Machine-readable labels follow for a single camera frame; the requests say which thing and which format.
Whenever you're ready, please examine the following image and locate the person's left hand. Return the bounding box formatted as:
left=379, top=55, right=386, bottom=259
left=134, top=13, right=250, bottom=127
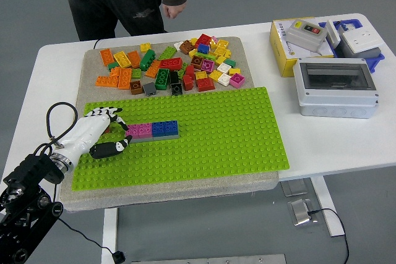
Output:
left=161, top=0, right=187, bottom=20

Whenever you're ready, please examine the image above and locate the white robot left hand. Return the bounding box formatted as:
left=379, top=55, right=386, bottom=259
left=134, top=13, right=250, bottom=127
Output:
left=57, top=106, right=133, bottom=166

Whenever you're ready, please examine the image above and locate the green studded baseplate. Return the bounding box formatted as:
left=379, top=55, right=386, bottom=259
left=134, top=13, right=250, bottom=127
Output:
left=71, top=86, right=290, bottom=192

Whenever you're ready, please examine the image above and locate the lime two-by-four brick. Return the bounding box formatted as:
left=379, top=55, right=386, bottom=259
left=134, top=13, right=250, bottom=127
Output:
left=158, top=46, right=179, bottom=62

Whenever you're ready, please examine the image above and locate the orange two-by-four brick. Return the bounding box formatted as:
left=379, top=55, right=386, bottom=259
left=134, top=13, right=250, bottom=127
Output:
left=145, top=61, right=162, bottom=80
left=118, top=68, right=133, bottom=91
left=127, top=51, right=142, bottom=69
left=95, top=76, right=120, bottom=89
left=100, top=49, right=116, bottom=67

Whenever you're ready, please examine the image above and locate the dark green two-by-four brick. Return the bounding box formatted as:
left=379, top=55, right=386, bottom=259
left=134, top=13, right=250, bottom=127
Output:
left=155, top=69, right=171, bottom=91
left=140, top=49, right=156, bottom=72

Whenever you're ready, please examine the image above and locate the yellow two-by-four brick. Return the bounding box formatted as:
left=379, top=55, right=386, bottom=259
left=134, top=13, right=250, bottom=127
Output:
left=113, top=52, right=132, bottom=69

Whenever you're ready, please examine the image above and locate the grey-brown foam mat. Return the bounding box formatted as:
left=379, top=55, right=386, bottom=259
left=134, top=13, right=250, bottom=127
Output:
left=59, top=36, right=280, bottom=212

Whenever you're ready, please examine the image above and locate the white table leg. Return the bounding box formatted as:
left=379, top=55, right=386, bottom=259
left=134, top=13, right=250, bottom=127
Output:
left=310, top=174, right=347, bottom=237
left=100, top=207, right=120, bottom=264

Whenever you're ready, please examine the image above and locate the yellow and white cardboard box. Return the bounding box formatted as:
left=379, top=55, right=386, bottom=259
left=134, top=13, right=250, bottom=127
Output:
left=269, top=18, right=335, bottom=79

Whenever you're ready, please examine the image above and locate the white plastic part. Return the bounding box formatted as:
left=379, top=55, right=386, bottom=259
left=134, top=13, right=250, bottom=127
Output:
left=325, top=20, right=342, bottom=49

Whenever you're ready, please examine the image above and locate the long metal floor strip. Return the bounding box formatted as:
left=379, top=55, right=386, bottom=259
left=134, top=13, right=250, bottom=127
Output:
left=129, top=253, right=287, bottom=264

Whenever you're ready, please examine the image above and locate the white table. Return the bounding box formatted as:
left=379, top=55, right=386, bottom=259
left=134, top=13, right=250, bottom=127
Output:
left=1, top=12, right=396, bottom=215

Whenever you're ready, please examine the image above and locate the grey plastic box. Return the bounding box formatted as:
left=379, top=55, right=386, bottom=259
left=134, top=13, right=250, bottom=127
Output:
left=336, top=40, right=382, bottom=60

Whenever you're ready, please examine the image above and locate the blue plastic bin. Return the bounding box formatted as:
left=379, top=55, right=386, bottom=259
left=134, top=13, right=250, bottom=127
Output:
left=318, top=18, right=386, bottom=74

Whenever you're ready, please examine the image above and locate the metal floor plate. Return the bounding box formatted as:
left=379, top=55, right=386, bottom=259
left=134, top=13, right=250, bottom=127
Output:
left=286, top=198, right=319, bottom=226
left=280, top=179, right=309, bottom=197

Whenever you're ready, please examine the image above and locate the grey push-button switch box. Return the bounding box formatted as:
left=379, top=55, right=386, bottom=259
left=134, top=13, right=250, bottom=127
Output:
left=286, top=19, right=328, bottom=53

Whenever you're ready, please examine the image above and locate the black power cord with plug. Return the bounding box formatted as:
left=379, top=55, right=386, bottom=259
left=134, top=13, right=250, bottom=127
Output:
left=52, top=38, right=127, bottom=264

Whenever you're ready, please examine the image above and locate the grey enclosure with clear lid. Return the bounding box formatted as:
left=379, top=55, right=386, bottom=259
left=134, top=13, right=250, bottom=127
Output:
left=293, top=57, right=379, bottom=119

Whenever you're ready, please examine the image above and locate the white wall socket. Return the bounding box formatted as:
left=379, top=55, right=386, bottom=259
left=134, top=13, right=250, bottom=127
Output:
left=340, top=28, right=383, bottom=54

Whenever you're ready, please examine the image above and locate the black floor cable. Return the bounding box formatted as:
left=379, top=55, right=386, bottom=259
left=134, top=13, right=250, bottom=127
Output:
left=307, top=207, right=350, bottom=264

